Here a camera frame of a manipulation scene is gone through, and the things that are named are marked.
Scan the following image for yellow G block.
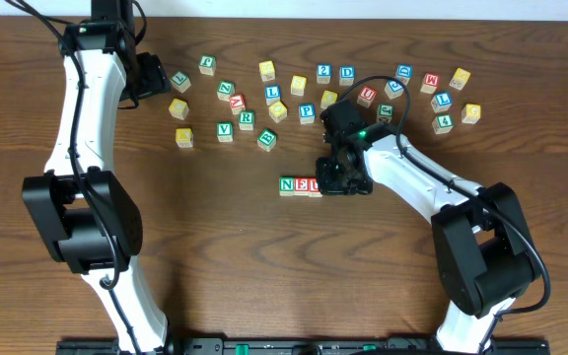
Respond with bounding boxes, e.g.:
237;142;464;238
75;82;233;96
461;104;481;124

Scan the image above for yellow s block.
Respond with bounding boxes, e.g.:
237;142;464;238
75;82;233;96
258;60;276;82
290;75;308;97

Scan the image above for yellow O block centre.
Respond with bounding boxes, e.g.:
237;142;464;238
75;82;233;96
320;90;338;109

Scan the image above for yellow K block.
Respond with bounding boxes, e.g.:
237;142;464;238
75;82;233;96
176;127;194;148

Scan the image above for blue L block right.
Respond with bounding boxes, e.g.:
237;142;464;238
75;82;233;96
431;92;453;113

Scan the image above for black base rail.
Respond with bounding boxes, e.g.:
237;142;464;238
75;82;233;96
55;337;550;355

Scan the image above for red u block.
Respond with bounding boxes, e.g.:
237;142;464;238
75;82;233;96
357;86;378;108
309;177;322;197

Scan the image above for green B block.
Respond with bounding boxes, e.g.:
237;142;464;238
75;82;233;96
256;129;277;152

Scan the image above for left black cable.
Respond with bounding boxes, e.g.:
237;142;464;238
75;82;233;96
5;0;148;355

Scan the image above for yellow S block top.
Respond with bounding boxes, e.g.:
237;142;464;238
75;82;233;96
258;60;276;82

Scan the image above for green R block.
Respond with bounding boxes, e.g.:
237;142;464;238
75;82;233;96
239;110;255;131

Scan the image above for green V block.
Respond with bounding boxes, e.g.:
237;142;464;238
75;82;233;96
216;122;234;142

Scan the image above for blue D block right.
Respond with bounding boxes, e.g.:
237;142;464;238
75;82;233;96
395;63;413;85

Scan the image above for blue P block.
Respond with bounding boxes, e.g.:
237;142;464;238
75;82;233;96
298;104;316;124

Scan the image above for blue 2 block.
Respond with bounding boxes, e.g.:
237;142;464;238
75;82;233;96
317;63;332;85

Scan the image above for green J block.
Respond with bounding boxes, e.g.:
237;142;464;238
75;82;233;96
198;55;216;76

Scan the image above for red M block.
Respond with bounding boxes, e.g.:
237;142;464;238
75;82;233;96
420;73;440;94

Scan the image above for yellow o block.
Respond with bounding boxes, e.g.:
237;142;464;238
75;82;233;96
268;101;288;123
320;90;338;109

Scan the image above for right black cable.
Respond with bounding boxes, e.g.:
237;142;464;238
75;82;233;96
337;75;552;355

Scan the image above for blue l block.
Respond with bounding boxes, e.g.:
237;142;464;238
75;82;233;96
431;92;453;113
264;85;281;106

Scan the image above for blue d block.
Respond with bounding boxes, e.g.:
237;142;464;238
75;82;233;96
339;65;355;87
395;63;413;85

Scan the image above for green Z block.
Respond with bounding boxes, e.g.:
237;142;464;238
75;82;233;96
216;81;236;102

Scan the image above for red E block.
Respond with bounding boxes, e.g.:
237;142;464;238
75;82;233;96
294;177;310;196

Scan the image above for green N block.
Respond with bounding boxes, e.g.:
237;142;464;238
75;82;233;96
278;177;295;196

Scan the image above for green 4 block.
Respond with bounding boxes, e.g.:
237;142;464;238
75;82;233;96
432;114;455;134

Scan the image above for red A block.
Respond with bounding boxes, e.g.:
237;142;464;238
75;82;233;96
229;94;246;115

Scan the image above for yellow block top right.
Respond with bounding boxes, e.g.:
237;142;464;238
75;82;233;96
449;67;471;91

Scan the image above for green L block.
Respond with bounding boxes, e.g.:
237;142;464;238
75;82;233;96
170;71;191;93

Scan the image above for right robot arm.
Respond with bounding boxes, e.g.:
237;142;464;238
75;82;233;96
317;123;549;354

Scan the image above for black cable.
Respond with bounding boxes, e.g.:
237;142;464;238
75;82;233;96
5;0;148;355
337;75;552;355

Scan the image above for blue 5 block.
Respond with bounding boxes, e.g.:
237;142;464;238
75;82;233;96
384;79;404;100

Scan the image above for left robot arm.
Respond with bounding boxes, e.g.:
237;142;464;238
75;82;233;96
22;15;180;354

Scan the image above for yellow C block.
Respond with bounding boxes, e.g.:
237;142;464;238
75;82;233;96
169;99;189;120

